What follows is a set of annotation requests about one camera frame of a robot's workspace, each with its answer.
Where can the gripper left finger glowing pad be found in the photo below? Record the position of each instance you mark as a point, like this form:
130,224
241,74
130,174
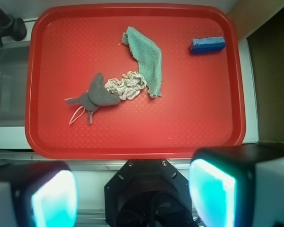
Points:
42,194

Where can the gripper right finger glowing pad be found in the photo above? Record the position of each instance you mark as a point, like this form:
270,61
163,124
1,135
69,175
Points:
239,186

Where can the crumpled white paper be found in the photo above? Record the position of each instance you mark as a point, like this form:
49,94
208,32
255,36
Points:
128,87

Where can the red plastic tray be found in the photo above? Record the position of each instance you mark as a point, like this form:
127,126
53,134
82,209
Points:
202,103

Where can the metal sink basin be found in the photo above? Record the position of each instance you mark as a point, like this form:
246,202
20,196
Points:
13,83

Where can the blue sponge block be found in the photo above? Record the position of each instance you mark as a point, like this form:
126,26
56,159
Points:
207,45

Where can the teal knitted cloth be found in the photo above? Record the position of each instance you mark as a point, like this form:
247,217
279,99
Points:
149,58

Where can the black faucet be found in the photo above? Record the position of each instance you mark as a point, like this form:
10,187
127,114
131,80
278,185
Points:
12,27

